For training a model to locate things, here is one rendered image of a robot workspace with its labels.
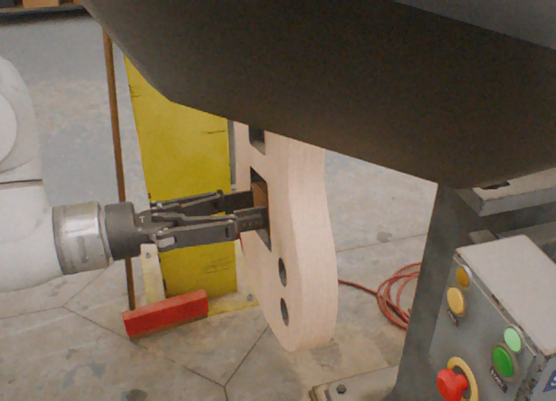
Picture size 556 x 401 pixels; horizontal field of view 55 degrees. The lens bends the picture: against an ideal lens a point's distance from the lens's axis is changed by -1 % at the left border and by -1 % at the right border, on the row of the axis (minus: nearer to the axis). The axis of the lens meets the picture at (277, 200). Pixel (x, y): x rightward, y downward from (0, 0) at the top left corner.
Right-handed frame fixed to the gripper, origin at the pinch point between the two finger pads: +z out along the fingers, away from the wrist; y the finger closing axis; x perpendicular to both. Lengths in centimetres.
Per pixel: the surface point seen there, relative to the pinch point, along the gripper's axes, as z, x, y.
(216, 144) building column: 10, -12, -95
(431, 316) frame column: 35.3, -32.6, -11.5
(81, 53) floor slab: -44, 5, -393
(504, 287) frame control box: 19.6, -3.2, 26.9
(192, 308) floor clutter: -4, -73, -103
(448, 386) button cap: 15.1, -16.4, 24.3
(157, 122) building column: -8, -3, -92
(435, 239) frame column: 35.1, -15.8, -10.8
